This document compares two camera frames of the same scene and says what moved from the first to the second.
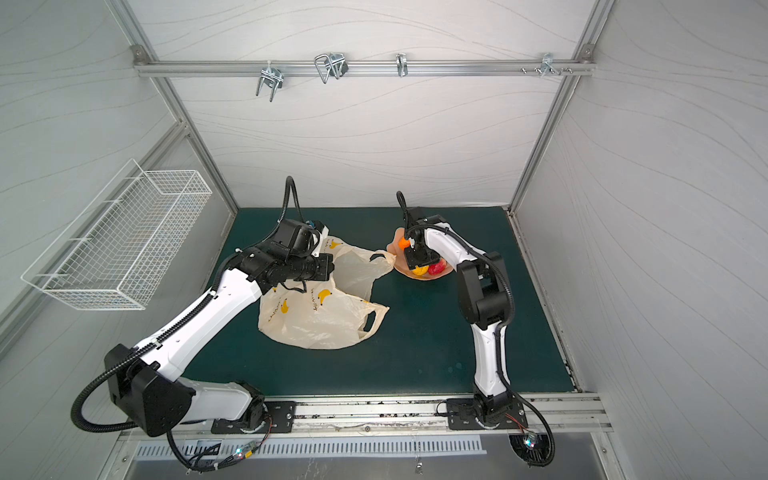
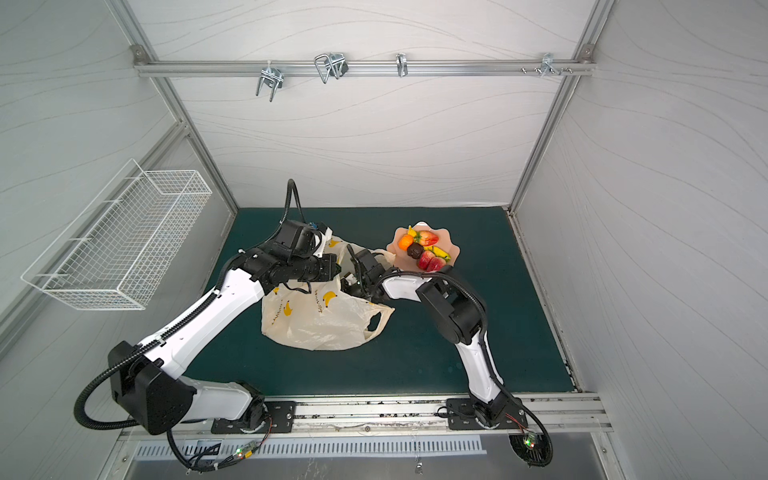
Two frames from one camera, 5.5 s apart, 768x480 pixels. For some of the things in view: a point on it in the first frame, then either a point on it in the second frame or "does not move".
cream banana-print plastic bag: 329,313 does not move
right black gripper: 417,255 → 354,271
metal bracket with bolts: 547,65 does not move
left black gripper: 324,269 does not move
